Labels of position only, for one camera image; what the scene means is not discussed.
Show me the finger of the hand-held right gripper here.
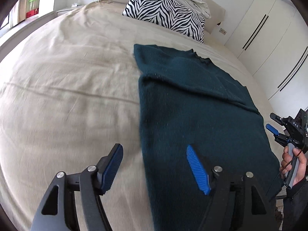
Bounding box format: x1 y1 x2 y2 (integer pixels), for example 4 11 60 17
270 112 289 126
265 123 290 147

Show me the zebra print pillow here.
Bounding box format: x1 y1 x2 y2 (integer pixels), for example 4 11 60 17
122 0 206 44

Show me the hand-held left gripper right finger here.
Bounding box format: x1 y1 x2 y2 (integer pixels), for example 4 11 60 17
186 145 276 231

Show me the bed with beige sheet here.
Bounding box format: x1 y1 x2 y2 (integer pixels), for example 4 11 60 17
0 0 290 231

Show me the white wardrobe with black handles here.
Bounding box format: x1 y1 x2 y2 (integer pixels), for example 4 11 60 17
224 0 308 117

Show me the white nightstand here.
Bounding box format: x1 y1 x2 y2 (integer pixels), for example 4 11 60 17
56 3 85 17

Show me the person's right forearm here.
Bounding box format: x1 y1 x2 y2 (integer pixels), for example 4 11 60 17
282 172 308 231

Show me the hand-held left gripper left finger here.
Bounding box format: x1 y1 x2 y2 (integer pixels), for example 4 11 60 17
30 144 124 231

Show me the person's right hand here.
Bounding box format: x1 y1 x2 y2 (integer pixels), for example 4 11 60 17
279 146 307 186

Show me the white wall shelf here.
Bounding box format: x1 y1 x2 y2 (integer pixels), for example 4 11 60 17
24 0 60 23

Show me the red storage box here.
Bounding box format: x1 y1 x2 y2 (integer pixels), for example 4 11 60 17
25 8 39 19

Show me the dark teal knit sweater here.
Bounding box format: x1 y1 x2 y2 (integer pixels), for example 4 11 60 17
133 44 285 231

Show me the thin dark cable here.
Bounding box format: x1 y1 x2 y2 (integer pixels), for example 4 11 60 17
268 149 303 202

